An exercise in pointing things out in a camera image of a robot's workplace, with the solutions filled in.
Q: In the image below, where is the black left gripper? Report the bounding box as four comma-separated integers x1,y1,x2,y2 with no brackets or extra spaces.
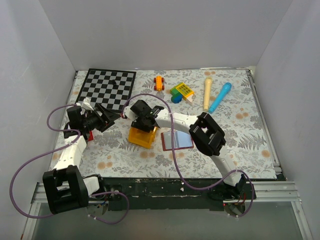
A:
82,104,121,133

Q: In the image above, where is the yellow plastic bin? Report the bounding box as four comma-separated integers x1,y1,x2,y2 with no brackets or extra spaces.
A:
128,127,158,149

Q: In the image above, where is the red leather card holder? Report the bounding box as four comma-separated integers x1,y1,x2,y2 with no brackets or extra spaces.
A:
161,130,194,151

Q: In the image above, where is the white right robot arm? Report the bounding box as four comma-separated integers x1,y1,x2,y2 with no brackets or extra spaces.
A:
124,100,247,199

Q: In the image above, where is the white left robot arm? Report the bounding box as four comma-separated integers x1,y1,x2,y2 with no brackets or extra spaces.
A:
42,103,120,215

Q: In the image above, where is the black white chessboard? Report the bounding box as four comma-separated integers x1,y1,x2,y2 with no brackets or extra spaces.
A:
76,68,136,113

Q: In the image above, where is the orange toy car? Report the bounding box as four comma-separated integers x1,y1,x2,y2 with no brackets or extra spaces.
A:
153,75,165,92

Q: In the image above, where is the colourful toy block house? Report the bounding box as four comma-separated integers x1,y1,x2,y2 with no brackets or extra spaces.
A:
170,82,195,104

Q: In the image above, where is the cream toy microphone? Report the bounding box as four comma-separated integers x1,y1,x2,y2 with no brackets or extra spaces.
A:
203,76,213,112

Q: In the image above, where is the floral table mat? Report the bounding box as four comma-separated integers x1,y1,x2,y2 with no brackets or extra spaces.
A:
79,69,277,180

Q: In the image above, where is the blue toy microphone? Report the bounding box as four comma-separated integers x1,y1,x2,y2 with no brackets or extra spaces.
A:
208,82,232,114

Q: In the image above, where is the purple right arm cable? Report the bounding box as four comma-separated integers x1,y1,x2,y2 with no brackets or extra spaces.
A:
120,93,256,218

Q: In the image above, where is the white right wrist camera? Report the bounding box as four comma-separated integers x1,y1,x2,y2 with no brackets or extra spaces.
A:
122,106,137,121

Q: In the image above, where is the black front table rail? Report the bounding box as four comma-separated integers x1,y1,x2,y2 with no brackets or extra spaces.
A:
43,176,287,212

